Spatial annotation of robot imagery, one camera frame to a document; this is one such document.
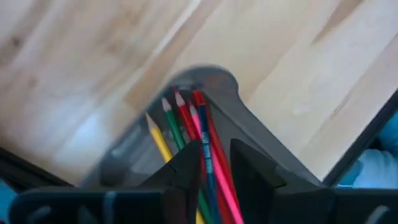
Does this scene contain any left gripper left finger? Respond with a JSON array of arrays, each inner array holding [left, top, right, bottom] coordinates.
[[8, 139, 203, 224]]

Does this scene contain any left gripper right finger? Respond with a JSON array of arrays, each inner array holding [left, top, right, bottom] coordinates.
[[229, 138, 398, 224]]

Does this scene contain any pink marker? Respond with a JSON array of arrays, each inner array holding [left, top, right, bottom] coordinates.
[[187, 100, 246, 224]]

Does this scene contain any yellow pencil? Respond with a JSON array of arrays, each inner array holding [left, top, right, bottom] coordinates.
[[144, 112, 206, 224]]

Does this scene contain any dark blue pencil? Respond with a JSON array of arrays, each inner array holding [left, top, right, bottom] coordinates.
[[197, 103, 222, 224]]

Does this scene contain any green pencil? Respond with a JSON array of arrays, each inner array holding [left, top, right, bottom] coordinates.
[[160, 96, 215, 224]]

